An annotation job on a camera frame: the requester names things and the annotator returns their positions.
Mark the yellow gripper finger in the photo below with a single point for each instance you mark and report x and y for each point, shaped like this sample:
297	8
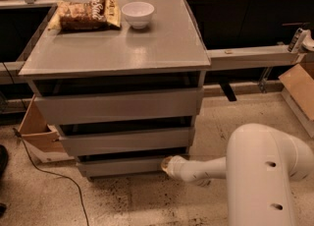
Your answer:
165	162

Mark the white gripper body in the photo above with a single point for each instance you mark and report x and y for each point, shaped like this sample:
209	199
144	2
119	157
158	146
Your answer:
179	167

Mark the grey bottom drawer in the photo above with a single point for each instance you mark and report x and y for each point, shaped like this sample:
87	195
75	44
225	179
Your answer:
124	163

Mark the grey drawer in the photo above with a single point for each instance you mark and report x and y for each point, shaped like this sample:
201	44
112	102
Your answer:
124	163
127	136
118	98

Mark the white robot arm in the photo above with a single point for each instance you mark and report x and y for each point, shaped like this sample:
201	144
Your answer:
260	164

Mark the grey top drawer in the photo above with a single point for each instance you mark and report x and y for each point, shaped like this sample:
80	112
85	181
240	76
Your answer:
118	98

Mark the grey drawer cabinet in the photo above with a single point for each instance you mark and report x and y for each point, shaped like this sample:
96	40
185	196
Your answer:
169	44

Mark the grey middle drawer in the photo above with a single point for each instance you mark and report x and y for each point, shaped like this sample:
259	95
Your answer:
127	136

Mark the left cardboard box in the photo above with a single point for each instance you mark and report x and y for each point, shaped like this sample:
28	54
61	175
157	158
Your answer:
35	130

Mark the cardboard box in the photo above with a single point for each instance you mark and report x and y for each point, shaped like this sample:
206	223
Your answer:
35	130
299	82

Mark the right cardboard box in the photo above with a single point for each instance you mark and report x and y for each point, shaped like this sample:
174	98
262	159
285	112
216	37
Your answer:
299	82

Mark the white bowl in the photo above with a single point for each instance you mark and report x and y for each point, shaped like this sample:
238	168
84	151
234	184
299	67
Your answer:
138	14

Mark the black object at left edge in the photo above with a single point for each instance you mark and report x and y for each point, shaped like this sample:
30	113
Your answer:
3	158

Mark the brown snack bag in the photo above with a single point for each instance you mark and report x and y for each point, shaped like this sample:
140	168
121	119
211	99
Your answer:
94	14

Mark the grey metal rail frame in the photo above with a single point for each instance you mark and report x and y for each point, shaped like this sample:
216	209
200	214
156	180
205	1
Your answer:
242	34

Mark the white device on rail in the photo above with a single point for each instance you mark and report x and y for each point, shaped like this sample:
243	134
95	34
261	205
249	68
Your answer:
301	38

